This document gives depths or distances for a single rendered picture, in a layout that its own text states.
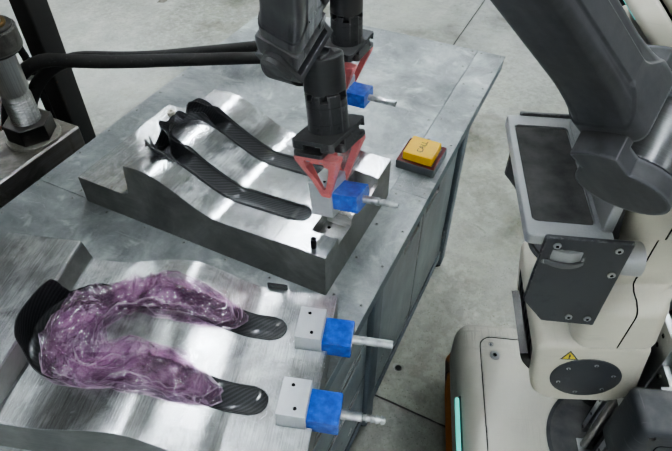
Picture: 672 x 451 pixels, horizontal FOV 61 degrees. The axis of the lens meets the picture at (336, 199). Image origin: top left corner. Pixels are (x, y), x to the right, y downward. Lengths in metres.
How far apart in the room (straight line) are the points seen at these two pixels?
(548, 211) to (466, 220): 1.47
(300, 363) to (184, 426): 0.16
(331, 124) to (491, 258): 1.41
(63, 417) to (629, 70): 0.69
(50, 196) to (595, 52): 1.00
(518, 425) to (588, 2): 1.15
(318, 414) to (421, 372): 1.07
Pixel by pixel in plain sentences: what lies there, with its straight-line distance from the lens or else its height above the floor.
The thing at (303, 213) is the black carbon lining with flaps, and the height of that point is 0.89.
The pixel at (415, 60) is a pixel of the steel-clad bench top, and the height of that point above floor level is 0.80.
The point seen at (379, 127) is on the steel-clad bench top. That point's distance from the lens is 1.24.
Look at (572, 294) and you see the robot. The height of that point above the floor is 0.95.
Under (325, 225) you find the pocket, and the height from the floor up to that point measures 0.86.
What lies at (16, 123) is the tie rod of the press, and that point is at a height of 0.84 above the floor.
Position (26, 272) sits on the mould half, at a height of 0.91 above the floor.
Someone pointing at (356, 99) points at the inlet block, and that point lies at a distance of 1.08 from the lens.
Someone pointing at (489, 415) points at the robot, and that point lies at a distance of 1.43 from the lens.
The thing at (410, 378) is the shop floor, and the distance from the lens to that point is 1.76.
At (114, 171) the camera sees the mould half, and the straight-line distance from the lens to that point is 1.11.
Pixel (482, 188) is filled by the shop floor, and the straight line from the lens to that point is 2.36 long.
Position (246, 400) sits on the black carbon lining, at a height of 0.85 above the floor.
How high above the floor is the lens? 1.53
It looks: 43 degrees down
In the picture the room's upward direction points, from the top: straight up
